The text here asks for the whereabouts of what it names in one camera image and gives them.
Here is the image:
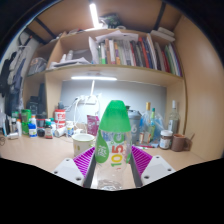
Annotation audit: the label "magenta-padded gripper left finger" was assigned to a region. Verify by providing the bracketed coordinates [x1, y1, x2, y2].
[51, 146, 100, 190]

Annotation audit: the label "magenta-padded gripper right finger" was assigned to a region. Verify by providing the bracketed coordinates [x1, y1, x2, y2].
[129, 145, 177, 188]

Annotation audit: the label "clear bottle with green cap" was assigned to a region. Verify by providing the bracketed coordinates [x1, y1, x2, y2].
[94, 99, 133, 192]

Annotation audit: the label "white and red pen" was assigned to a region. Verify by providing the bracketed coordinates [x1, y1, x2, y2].
[134, 143, 158, 149]

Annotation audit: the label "brown jar with white lid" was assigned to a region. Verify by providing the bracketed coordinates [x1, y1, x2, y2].
[158, 129, 174, 150]

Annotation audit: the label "brown mug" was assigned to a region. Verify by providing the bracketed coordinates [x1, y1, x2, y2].
[171, 133, 193, 153]

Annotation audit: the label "white tube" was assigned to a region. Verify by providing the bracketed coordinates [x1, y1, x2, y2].
[54, 125, 67, 138]

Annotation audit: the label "small white and blue bottle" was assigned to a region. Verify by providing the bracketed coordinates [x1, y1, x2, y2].
[65, 120, 75, 138]

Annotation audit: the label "glass bottle with yellow cap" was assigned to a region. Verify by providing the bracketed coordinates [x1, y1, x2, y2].
[139, 101, 153, 145]

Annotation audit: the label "dark bottle with red label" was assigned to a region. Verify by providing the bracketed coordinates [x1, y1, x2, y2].
[44, 120, 54, 140]

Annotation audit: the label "green glass bottle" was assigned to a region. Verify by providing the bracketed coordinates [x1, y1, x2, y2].
[148, 107, 158, 144]

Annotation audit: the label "clear glass bottle white cap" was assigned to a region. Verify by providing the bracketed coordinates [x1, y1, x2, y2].
[167, 99, 180, 135]

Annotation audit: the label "grey lidded container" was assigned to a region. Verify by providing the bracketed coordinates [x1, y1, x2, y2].
[126, 108, 143, 145]

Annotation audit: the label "magenta snack pouch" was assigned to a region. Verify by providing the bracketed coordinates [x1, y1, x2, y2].
[86, 114, 100, 137]

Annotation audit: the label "red and white canister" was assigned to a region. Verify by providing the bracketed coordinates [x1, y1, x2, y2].
[54, 108, 67, 129]

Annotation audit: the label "white bottle with blue label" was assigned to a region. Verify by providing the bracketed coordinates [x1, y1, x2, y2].
[28, 114, 38, 138]

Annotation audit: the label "green plastic container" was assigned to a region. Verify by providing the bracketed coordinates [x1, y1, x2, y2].
[20, 109, 32, 135]

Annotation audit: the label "white power strip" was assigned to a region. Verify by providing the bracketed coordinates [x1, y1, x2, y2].
[75, 95, 100, 106]

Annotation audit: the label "under-shelf light bar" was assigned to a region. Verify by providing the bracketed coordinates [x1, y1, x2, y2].
[70, 75, 118, 82]

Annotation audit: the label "wooden shelf unit with books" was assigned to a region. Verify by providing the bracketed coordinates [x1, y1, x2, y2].
[22, 26, 188, 135]

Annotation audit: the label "hanging clothes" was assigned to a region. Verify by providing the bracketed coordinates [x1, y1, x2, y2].
[0, 49, 28, 101]

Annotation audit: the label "ceiling light tube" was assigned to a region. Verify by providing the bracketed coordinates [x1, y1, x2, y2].
[88, 2, 101, 29]

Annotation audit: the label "white mug with green handle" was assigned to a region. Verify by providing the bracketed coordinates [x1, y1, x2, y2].
[71, 133, 96, 158]

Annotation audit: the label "white cables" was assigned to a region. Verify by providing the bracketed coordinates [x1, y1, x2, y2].
[64, 96, 101, 134]

